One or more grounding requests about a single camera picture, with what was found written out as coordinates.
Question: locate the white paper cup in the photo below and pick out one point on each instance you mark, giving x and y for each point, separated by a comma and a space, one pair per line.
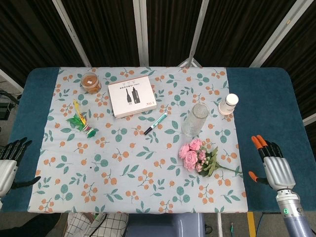
228, 105

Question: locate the green white marker pen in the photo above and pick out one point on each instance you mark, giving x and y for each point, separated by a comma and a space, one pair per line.
156, 123

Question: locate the yellow green feather shuttlecock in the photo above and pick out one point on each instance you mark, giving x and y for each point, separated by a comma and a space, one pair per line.
82, 120

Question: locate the clear jar of rubber bands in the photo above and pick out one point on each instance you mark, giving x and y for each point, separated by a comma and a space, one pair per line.
90, 84

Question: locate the white cardboard product box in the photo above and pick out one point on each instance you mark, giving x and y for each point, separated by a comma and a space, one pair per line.
132, 97

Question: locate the white black checkered fabric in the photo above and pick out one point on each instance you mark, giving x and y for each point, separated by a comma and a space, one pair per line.
108, 225

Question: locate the blue felt table cover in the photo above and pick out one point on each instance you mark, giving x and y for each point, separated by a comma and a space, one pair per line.
259, 98

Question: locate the pink artificial flower bouquet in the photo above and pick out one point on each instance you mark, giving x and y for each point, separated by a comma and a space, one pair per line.
191, 156

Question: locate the white partition frame post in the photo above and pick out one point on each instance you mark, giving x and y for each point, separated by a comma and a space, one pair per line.
281, 32
141, 32
71, 34
196, 34

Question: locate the textured clear glass vase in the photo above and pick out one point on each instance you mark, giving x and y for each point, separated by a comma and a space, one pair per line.
195, 123

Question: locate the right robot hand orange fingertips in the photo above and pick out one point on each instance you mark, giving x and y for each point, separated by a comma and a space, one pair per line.
279, 172

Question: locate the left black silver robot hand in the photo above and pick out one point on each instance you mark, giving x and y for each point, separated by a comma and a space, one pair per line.
7, 170

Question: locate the grey plastic stool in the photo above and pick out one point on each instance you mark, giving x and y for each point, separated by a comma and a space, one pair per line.
168, 225

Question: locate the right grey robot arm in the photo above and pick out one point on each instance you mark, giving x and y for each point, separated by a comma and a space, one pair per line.
295, 222

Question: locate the floral orange berry tablecloth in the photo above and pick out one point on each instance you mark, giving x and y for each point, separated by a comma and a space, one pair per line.
138, 172

